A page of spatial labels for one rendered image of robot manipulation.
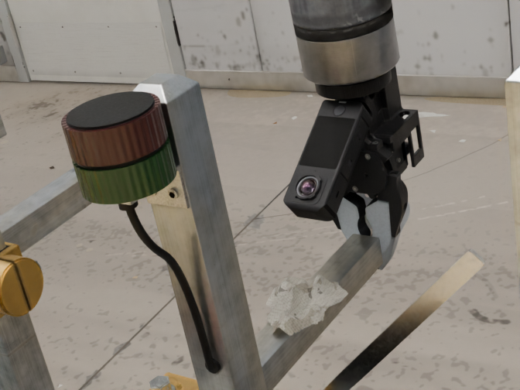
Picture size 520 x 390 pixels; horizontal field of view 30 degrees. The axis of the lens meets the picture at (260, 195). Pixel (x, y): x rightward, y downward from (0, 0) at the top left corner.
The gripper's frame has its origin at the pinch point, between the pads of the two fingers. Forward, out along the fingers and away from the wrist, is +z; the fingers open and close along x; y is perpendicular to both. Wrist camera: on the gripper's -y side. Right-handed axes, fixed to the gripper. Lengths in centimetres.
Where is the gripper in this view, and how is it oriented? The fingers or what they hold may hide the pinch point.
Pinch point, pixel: (373, 262)
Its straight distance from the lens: 98.4
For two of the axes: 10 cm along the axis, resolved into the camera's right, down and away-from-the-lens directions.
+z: 2.0, 8.6, 4.6
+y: 5.4, -4.9, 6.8
